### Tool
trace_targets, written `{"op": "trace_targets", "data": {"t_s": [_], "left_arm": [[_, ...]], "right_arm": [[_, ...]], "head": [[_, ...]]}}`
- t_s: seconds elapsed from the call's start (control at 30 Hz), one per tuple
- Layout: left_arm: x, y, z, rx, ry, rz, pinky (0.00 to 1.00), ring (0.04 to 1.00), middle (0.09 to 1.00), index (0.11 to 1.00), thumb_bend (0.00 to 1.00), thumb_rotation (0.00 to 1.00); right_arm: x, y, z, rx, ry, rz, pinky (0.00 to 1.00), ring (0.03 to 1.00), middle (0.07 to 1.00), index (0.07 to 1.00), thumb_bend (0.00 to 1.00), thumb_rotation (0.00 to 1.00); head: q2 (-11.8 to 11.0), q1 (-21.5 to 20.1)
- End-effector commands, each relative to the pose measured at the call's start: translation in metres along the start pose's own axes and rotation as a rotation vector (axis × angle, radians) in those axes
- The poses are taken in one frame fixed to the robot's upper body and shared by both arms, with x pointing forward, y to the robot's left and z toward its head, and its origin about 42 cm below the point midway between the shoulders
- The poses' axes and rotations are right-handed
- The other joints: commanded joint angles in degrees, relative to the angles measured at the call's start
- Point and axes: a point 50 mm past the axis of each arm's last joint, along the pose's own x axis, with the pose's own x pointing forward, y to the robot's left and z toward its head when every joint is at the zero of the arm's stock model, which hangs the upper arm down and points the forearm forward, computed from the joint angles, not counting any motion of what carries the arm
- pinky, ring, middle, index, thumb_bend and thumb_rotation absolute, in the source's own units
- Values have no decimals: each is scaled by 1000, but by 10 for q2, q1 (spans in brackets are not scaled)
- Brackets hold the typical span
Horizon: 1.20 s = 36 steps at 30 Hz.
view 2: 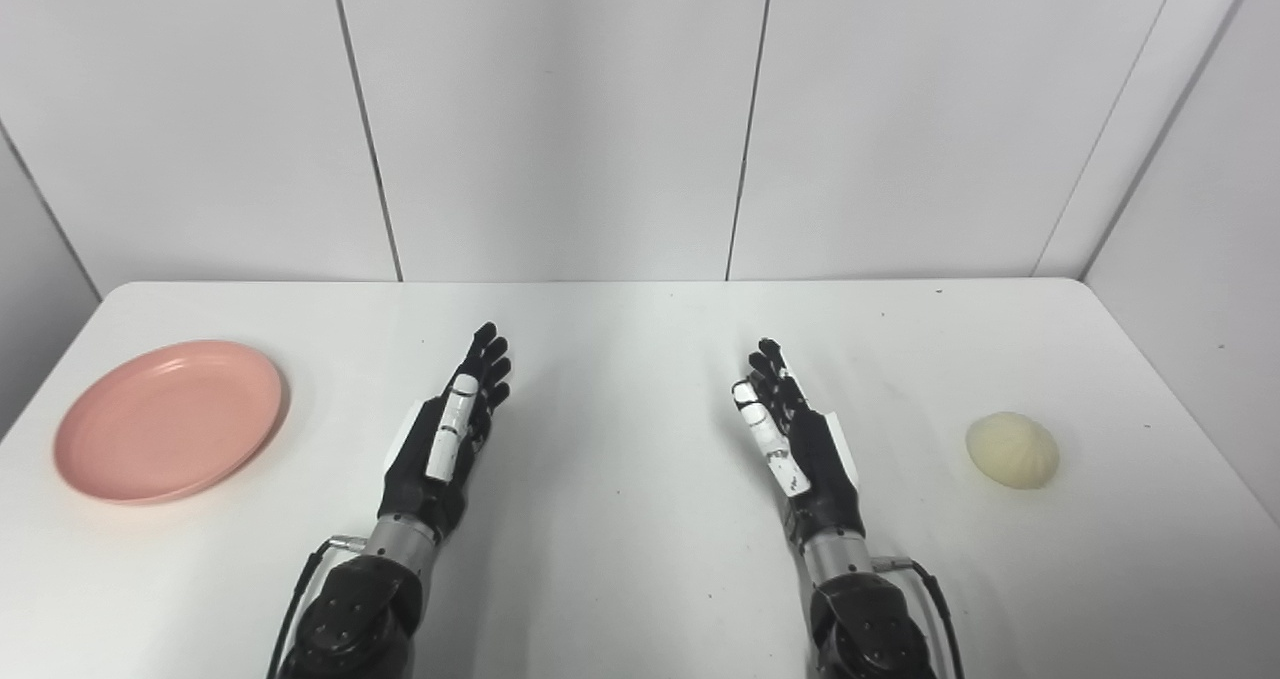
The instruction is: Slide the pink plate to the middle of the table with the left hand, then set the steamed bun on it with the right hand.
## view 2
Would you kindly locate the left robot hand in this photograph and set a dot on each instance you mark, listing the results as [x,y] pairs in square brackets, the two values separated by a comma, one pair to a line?
[445,449]

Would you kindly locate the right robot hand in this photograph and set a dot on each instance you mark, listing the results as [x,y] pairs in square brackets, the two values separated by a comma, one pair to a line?
[800,449]

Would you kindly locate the cream steamed bun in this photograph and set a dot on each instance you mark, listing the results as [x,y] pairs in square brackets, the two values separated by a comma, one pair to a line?
[1012,449]

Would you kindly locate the pink plate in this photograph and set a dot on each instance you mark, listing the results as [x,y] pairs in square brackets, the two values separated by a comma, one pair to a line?
[170,421]

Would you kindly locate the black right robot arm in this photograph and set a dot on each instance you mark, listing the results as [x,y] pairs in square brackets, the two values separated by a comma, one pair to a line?
[860,609]

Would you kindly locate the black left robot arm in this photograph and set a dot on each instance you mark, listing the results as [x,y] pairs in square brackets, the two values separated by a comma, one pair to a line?
[365,604]

